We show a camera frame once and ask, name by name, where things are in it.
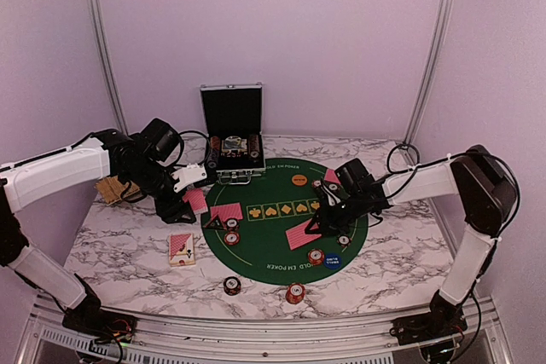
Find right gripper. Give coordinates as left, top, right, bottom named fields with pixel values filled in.
left=305, top=192, right=369, bottom=236

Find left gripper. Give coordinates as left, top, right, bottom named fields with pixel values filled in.
left=124, top=159, right=196, bottom=223

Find red-backed card deck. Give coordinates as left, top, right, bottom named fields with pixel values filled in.
left=183, top=188, right=208, bottom=215

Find red-backed card seat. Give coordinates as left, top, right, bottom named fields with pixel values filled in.
left=323, top=169, right=340, bottom=185
left=285, top=221, right=322, bottom=251

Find orange round dealer button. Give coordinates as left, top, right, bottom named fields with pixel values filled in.
left=291, top=174, right=308, bottom=187

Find black triangular all-in button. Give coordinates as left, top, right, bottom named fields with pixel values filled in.
left=204, top=215, right=226, bottom=230

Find blue small blind button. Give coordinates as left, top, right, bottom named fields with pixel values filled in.
left=322, top=253, right=342, bottom=270

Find red-backed card top seat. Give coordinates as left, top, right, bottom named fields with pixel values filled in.
left=323, top=169, right=340, bottom=185

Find single red-backed playing card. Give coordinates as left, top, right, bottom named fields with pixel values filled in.
left=210, top=203, right=243, bottom=222

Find red 5 chip stack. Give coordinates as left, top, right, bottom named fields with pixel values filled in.
left=285, top=283, right=305, bottom=304

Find dark 100 chip stack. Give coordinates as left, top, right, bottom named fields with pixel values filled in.
left=223, top=276, right=241, bottom=296

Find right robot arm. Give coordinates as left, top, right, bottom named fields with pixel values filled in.
left=305, top=145, right=520, bottom=337

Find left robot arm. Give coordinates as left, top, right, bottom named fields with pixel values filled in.
left=1, top=118, right=206, bottom=334

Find card deck box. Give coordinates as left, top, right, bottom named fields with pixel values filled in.
left=168, top=234, right=195, bottom=267

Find round green poker mat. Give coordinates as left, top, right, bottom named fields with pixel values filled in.
left=200, top=158, right=369, bottom=286

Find woven bamboo tray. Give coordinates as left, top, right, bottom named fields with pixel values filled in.
left=95, top=176, right=140, bottom=205

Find brown purple chip row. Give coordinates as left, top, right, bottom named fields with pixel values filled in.
left=206, top=136, right=221, bottom=170

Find blue card deck in case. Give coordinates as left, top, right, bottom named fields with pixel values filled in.
left=221, top=136, right=248, bottom=158

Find dark brown chip row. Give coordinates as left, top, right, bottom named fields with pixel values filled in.
left=248, top=134, right=262, bottom=163

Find aluminium poker chip case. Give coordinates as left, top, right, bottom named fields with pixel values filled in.
left=200, top=82, right=265, bottom=185

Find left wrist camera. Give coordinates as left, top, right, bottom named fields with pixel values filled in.
left=171, top=164, right=207, bottom=193

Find left aluminium frame post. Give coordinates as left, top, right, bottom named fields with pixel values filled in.
left=88, top=0, right=129, bottom=133

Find aluminium frame post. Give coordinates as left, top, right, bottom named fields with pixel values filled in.
left=404, top=0, right=454, bottom=143
left=88, top=0, right=129, bottom=133

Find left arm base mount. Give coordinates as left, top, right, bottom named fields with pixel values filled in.
left=62, top=309, right=137, bottom=344

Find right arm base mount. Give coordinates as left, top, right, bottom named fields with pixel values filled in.
left=389, top=313, right=468, bottom=345

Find right aluminium frame post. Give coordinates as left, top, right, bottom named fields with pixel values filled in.
left=404, top=0, right=454, bottom=143

